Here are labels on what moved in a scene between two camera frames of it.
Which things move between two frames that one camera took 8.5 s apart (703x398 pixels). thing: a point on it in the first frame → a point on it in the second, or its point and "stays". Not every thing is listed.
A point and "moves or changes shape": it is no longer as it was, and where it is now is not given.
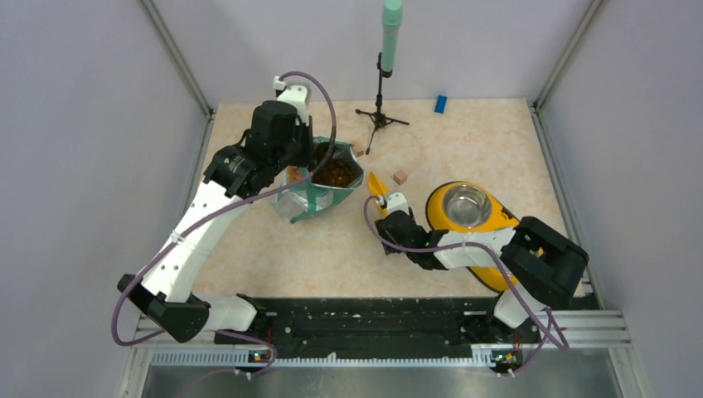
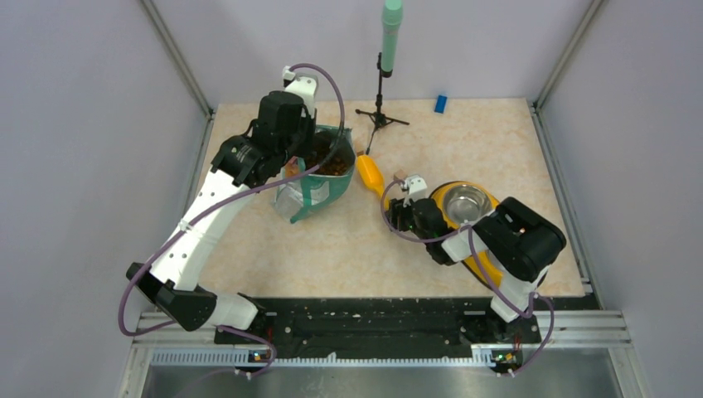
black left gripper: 305,157 stays
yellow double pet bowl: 463,206 stays
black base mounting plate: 368,326 stays
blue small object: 440,104 stays
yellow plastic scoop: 378,189 moves or changes shape
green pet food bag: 309,200 moves or changes shape
